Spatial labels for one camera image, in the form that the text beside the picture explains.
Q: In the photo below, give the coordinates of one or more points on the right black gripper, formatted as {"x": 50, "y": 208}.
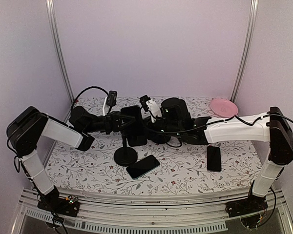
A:
{"x": 149, "y": 131}

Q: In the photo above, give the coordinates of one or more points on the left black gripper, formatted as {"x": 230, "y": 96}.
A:
{"x": 112, "y": 121}

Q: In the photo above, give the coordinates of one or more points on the black phone stand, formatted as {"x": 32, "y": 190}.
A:
{"x": 125, "y": 156}
{"x": 160, "y": 139}

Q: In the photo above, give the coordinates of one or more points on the black phone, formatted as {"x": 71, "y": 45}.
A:
{"x": 142, "y": 167}
{"x": 213, "y": 159}
{"x": 135, "y": 133}

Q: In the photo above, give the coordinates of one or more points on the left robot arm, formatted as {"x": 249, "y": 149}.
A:
{"x": 27, "y": 129}

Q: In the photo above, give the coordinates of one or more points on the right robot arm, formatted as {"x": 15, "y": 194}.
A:
{"x": 172, "y": 119}

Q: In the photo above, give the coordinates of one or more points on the floral table mat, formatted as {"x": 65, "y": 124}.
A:
{"x": 182, "y": 170}

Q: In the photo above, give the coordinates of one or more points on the pink plate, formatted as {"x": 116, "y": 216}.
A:
{"x": 223, "y": 107}

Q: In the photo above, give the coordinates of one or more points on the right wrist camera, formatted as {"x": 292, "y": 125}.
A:
{"x": 150, "y": 105}

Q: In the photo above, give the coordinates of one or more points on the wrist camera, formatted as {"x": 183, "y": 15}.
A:
{"x": 150, "y": 105}
{"x": 109, "y": 102}

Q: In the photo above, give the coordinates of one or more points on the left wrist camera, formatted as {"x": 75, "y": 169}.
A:
{"x": 109, "y": 102}

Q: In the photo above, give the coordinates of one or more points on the front aluminium rail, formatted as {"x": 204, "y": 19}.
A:
{"x": 151, "y": 214}

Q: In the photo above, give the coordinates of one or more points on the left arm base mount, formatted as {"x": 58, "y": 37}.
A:
{"x": 52, "y": 202}

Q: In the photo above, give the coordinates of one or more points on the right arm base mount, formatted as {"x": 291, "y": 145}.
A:
{"x": 252, "y": 203}

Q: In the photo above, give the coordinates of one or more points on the left aluminium frame post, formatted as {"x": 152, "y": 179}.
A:
{"x": 56, "y": 38}

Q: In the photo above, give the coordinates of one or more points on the aluminium frame post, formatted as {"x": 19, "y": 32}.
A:
{"x": 246, "y": 50}
{"x": 56, "y": 38}

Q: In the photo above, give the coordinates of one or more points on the right aluminium frame post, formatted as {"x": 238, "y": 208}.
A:
{"x": 246, "y": 50}

